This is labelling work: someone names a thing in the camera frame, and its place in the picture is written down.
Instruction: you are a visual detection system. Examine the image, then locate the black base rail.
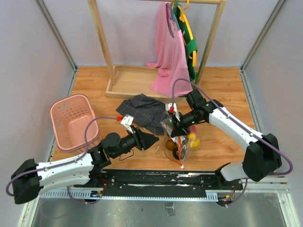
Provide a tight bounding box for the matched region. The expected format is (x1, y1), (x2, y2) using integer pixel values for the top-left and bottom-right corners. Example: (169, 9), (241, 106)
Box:
(83, 169), (243, 198)

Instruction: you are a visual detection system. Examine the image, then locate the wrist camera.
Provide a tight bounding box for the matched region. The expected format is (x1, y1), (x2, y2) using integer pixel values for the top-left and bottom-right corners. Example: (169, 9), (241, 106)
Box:
(117, 114), (134, 134)
(165, 103), (180, 121)

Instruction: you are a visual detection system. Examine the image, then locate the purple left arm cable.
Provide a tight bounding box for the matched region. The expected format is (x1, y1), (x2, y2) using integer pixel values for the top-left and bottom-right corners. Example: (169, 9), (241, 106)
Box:
(6, 115), (124, 205)

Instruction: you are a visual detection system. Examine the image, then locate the orange fake fruit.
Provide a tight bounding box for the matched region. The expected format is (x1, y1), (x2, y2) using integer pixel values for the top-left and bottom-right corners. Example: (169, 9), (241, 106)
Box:
(165, 140), (178, 151)

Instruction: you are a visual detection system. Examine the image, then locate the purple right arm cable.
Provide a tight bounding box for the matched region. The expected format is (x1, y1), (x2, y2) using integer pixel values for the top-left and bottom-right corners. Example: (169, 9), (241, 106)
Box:
(171, 79), (294, 204)

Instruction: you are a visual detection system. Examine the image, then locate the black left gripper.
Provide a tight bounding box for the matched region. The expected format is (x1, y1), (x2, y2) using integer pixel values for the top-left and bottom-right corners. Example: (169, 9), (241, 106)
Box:
(112, 125), (160, 159)

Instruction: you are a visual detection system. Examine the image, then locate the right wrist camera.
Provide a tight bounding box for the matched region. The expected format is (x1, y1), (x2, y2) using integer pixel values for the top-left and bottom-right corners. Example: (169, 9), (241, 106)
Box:
(165, 103), (180, 121)

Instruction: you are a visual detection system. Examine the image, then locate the dark grey checked cloth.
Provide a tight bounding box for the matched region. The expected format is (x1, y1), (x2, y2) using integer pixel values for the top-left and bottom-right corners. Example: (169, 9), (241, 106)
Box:
(116, 94), (169, 135)

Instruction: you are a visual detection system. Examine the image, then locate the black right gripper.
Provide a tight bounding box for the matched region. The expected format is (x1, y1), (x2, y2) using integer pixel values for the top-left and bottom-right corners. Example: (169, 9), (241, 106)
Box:
(170, 109), (203, 138)

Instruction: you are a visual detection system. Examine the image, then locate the pink t-shirt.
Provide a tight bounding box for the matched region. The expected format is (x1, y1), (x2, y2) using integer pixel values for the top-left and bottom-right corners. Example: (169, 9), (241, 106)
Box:
(145, 2), (192, 97)

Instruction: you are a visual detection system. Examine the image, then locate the grey clothes hanger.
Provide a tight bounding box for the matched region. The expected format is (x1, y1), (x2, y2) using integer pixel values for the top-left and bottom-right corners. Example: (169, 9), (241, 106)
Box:
(165, 3), (180, 38)

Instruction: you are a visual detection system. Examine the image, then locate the yellow fake lemon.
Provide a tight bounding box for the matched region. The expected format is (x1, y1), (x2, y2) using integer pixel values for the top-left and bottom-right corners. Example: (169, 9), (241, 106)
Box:
(189, 139), (201, 149)

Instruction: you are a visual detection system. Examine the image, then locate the red fake apple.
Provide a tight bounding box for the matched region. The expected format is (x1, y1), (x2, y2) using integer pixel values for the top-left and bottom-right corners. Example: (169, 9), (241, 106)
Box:
(189, 125), (197, 135)

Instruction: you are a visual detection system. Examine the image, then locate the dark purple fake eggplant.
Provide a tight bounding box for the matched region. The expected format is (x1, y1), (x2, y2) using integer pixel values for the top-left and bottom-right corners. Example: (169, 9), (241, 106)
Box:
(172, 148), (184, 160)

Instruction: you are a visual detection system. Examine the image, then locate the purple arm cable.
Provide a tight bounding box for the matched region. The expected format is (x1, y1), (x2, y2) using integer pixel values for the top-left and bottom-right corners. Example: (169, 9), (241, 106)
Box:
(6, 115), (124, 205)
(171, 79), (294, 204)

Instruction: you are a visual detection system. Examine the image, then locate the clear zip top bag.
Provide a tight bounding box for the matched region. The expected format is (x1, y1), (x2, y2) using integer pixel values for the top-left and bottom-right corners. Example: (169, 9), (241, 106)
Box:
(161, 117), (200, 169)

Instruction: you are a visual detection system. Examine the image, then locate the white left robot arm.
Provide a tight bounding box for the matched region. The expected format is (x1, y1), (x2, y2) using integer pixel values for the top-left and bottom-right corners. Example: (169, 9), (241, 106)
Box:
(9, 127), (159, 204)

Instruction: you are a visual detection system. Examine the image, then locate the yellow clothes hanger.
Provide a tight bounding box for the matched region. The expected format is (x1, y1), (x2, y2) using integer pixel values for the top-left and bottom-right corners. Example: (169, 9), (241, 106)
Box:
(169, 0), (198, 67)

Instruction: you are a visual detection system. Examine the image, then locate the wooden clothes rack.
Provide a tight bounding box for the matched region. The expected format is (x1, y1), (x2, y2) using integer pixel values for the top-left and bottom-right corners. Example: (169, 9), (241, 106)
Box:
(88, 0), (226, 101)

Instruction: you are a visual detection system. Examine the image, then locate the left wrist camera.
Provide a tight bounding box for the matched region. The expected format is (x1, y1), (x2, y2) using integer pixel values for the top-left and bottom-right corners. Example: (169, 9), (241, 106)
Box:
(117, 114), (134, 134)

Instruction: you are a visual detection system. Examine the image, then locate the pink plastic basket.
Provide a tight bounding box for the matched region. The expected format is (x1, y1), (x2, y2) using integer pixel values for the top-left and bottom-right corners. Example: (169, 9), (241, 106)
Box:
(50, 94), (101, 153)

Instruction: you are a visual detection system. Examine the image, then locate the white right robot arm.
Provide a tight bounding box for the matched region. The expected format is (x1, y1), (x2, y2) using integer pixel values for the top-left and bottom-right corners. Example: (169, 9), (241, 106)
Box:
(165, 89), (282, 189)

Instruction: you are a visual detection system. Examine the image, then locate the green t-shirt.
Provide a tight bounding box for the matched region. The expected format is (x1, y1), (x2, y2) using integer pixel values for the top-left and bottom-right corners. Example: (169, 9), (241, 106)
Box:
(174, 2), (198, 98)

